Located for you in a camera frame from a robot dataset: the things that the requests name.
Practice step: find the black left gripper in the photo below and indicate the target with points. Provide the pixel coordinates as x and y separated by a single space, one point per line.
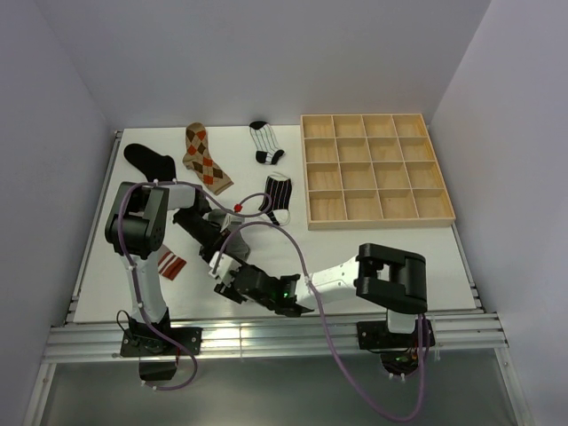
215 244

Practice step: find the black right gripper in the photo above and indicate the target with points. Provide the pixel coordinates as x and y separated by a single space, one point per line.
231 292

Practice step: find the grey sock with black stripes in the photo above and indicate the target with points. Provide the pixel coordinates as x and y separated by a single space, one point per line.
237 247

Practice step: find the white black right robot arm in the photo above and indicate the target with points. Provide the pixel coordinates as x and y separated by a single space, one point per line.
392 278

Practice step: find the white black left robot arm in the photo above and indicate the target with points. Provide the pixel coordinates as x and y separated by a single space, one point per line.
136 228

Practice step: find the taupe sock red stripes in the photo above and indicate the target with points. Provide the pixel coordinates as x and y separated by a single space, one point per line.
169 263

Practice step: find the brown orange argyle sock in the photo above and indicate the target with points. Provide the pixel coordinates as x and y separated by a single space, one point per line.
197 158

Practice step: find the black sock white stripes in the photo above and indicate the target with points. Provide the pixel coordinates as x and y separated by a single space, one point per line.
152 165

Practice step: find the black pinstriped sock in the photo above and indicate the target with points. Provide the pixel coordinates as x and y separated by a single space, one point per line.
279 188

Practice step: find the white sock black toe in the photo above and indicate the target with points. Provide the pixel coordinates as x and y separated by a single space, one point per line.
268 151

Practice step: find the wooden compartment tray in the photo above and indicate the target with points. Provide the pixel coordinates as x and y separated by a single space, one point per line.
371 171

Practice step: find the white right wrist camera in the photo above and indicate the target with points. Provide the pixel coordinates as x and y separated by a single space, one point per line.
221 267

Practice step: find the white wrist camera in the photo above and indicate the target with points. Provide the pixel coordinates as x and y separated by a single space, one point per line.
232 221
221 267

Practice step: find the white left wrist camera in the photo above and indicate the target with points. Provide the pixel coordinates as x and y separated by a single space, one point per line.
232 221

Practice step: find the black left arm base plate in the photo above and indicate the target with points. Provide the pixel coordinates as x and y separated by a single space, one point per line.
152 345

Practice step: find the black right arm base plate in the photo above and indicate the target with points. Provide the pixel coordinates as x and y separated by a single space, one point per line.
375 336

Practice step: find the black box under rail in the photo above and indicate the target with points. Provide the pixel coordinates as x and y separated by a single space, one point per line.
157 371

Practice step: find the aluminium table edge rail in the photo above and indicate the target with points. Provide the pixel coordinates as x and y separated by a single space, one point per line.
263 338

